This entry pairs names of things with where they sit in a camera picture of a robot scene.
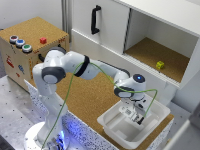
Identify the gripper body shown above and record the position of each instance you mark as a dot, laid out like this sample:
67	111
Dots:
130	110

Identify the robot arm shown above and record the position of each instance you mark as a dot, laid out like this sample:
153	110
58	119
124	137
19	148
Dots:
63	61

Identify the white plastic box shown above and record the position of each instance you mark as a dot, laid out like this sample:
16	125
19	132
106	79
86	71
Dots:
113	128

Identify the wooden drawer box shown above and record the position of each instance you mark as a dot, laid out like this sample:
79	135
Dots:
30	30

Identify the yellow block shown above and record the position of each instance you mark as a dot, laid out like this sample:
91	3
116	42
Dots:
160	64

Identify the white sliding door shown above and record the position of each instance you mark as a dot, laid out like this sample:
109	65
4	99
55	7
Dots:
113	23

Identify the white cabinet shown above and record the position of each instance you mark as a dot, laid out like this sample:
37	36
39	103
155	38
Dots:
166	13

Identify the pink block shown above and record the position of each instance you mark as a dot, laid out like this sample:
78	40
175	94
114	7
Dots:
43	40

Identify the green button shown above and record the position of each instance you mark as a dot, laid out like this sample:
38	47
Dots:
26	48

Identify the blue button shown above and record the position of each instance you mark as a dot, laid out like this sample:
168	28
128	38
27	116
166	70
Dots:
20	42

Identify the red button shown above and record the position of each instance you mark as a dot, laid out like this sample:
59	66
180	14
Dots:
13	38

